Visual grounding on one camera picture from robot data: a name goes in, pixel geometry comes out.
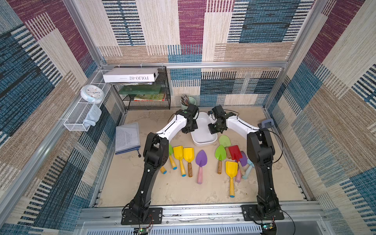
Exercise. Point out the white round clock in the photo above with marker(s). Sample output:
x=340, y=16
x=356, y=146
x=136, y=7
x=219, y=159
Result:
x=92, y=94

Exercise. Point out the red shovel wooden handle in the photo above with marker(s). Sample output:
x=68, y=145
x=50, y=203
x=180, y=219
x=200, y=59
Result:
x=236, y=155

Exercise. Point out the purple shovel pink handle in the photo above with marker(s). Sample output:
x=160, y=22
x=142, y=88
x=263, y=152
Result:
x=201, y=160
x=243, y=161

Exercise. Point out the pens in cup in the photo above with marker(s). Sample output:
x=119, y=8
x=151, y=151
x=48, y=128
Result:
x=185, y=100

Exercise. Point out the light blue shovel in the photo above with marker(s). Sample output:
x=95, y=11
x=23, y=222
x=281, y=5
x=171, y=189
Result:
x=250, y=167

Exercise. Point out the yellow shovel far left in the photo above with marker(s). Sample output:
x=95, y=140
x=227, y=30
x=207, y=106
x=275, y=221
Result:
x=163, y=170

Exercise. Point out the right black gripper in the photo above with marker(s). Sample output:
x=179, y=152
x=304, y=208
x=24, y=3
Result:
x=216, y=128

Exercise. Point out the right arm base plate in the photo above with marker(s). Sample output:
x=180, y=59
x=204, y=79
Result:
x=257, y=212

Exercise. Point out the purple shovel pink handle right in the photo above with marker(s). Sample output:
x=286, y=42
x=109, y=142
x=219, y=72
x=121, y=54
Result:
x=243, y=161

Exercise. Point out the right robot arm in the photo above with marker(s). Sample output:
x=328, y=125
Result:
x=260, y=151

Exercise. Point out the white wire wall basket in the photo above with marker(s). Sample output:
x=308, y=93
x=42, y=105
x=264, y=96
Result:
x=74, y=121

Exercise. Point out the white FOLIO-02 box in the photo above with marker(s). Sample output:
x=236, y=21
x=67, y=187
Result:
x=122, y=75

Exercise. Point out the grey hole punch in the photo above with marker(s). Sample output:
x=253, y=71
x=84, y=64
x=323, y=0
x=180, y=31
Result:
x=267, y=123

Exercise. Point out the colourful book on shelf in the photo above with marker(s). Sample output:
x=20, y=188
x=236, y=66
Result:
x=150, y=97

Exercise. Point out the white plastic storage box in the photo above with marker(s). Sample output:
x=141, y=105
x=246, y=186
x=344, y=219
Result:
x=202, y=135

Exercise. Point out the green pen holder cup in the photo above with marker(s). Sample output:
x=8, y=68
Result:
x=192, y=101

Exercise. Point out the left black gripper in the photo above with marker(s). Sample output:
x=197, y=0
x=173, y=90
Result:
x=195, y=127

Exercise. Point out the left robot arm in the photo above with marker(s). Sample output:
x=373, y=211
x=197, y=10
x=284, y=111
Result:
x=156, y=153

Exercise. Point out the light green shovel wooden handle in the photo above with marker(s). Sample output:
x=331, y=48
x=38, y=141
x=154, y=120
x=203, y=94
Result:
x=225, y=141

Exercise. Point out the yellow shovel blue tip right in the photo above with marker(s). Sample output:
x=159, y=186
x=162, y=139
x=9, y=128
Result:
x=231, y=171

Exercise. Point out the black wire shelf rack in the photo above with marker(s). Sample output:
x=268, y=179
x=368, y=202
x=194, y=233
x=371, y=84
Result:
x=161, y=85

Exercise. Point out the yellow shovel wooden handle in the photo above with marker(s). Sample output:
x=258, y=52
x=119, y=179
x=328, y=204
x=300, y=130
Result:
x=189, y=157

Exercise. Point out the light blue cloth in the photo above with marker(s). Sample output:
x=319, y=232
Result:
x=92, y=116

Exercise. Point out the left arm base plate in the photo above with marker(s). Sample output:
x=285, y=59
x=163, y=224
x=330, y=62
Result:
x=152, y=216

